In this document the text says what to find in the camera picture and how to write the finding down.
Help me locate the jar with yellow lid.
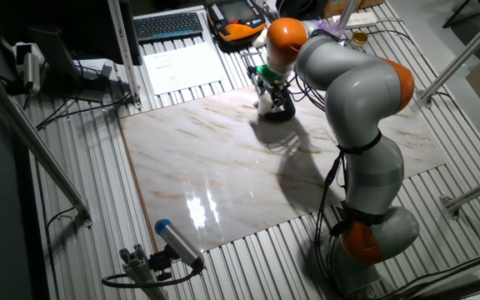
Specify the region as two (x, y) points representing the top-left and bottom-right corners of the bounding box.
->
(349, 29), (369, 52)

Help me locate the brown cardboard box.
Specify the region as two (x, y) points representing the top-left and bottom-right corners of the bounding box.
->
(322, 0), (387, 18)

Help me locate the marble pattern board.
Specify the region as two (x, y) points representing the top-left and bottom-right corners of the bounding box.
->
(117, 74), (448, 253)

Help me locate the aluminium profile bar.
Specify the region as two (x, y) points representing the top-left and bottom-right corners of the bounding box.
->
(417, 2), (480, 108)
(439, 170), (480, 220)
(0, 57), (94, 228)

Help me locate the short aluminium profile stub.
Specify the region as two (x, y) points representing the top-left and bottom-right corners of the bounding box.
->
(118, 243), (170, 300)

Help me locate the black computer monitor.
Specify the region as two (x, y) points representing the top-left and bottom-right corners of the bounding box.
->
(62, 0), (143, 67)

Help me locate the white power strip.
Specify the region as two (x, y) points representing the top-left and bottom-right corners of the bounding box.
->
(331, 11), (378, 30)

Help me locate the white paper sheet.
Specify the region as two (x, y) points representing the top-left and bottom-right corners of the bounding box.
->
(142, 41), (228, 96)

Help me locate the black C-clamp with steel screw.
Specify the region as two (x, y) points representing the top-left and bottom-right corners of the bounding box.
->
(239, 48), (298, 124)

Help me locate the black table cable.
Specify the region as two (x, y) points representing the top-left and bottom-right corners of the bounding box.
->
(35, 89), (135, 131)

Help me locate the black camera clamp mount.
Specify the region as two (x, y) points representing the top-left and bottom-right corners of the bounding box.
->
(147, 245), (175, 283)

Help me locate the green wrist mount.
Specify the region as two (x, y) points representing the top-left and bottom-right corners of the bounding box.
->
(255, 63), (284, 88)

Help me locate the grey metal pole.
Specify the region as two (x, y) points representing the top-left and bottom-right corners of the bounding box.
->
(327, 0), (363, 38)

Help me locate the aluminium profile post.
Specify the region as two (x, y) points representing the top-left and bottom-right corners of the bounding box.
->
(106, 0), (143, 112)

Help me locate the dark metal beam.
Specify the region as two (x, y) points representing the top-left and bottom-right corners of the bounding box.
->
(406, 273), (480, 300)

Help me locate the grey camera on white mount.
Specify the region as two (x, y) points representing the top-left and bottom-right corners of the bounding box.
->
(12, 41), (46, 96)

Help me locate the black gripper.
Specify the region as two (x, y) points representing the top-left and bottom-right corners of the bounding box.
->
(268, 81), (293, 111)

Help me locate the small white rounded object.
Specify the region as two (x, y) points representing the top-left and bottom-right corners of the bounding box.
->
(251, 27), (269, 49)

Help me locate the dark grey tilted panel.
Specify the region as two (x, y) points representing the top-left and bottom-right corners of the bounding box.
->
(27, 25), (81, 83)

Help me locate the translucent purple plastic bag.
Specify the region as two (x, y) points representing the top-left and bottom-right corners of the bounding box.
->
(311, 18), (343, 41)

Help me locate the orange and black teach pendant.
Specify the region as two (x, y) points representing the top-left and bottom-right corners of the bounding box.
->
(205, 0), (268, 47)

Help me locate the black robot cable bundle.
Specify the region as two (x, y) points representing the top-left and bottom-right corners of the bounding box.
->
(283, 72), (352, 293)

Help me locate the black computer keyboard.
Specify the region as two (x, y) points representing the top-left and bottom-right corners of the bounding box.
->
(132, 11), (205, 43)

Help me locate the grey electronics box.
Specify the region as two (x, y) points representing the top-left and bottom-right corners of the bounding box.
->
(72, 57), (118, 83)

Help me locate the black camera cable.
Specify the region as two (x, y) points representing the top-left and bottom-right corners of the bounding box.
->
(101, 265), (204, 289)

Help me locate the grey camera with blue cap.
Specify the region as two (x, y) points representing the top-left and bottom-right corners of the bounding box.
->
(154, 218), (206, 270)

